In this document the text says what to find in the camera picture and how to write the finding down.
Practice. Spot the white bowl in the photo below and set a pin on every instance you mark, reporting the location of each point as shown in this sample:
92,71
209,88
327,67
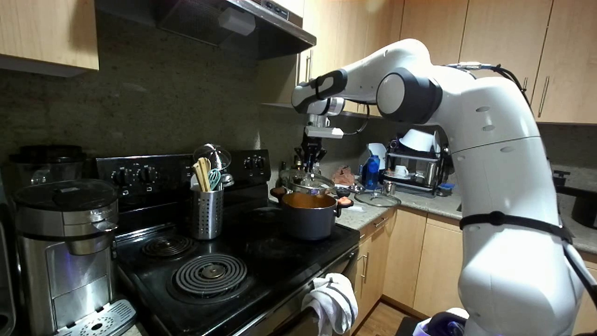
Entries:
418,140

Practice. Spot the white kitchen towel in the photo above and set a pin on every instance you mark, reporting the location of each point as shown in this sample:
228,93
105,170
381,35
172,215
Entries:
333,300

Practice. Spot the metal dish rack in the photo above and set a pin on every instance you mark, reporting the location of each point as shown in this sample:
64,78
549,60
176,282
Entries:
422,170

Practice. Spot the metal ladle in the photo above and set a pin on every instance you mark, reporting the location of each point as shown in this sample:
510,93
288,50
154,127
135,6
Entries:
215,151

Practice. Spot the white mug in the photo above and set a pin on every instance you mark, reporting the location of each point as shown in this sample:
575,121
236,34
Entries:
402,172

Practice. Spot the small blue sponge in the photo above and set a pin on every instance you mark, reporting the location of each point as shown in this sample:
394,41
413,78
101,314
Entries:
446,187

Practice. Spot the green kitchen utensil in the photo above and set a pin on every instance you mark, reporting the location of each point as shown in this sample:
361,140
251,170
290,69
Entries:
217,179

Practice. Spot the wooden spatula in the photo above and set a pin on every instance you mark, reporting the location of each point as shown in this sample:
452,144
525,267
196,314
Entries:
198,174
208,170

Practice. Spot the single wooden upper cabinet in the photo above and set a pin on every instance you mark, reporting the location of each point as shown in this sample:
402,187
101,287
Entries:
43,30

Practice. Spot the wooden lower cabinet row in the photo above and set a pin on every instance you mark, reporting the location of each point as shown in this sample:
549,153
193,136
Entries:
411,261

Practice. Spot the black electric stove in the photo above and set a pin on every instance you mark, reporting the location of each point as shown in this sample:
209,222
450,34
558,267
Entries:
249,272

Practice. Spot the flat glass lid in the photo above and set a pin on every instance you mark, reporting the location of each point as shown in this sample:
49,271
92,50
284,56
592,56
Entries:
376,200

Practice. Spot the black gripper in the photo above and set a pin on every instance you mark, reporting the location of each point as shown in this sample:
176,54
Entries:
312,147

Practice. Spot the pink plastic bag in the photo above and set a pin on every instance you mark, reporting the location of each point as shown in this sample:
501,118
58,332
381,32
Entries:
344,177

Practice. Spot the blue spray bottle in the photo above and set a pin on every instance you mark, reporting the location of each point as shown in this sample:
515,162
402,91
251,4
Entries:
372,170

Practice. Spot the wooden cabinet row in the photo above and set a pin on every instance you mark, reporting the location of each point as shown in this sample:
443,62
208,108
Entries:
348,30
411,261

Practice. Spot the dark glass bottle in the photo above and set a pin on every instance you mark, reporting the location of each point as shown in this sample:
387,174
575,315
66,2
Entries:
282,177
295,168

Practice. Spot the perforated metal utensil holder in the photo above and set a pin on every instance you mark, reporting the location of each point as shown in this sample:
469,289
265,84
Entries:
208,215

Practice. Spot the dark range hood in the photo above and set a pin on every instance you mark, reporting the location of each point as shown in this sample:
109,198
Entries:
249,24

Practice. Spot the wooden upper cabinet row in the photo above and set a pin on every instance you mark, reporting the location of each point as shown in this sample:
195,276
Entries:
348,30

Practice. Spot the clear glass pot lid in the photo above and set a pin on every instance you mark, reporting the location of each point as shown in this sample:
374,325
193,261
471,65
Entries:
314,185

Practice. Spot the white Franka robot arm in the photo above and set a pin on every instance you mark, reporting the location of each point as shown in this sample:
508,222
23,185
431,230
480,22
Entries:
510,187

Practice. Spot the silver coffee maker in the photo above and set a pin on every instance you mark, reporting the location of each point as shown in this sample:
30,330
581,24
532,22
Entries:
66,248

